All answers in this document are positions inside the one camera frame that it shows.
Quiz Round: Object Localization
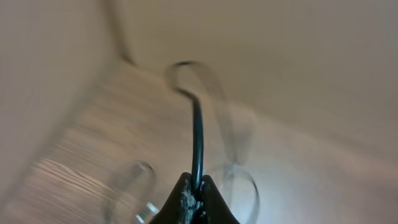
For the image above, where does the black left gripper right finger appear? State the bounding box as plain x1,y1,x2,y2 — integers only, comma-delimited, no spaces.
201,175,239,224

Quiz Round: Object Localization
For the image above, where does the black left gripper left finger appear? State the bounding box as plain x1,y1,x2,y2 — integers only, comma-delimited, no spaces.
149,172,195,224

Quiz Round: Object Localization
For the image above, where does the black usb cable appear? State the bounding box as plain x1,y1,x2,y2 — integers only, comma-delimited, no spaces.
164,60,261,224

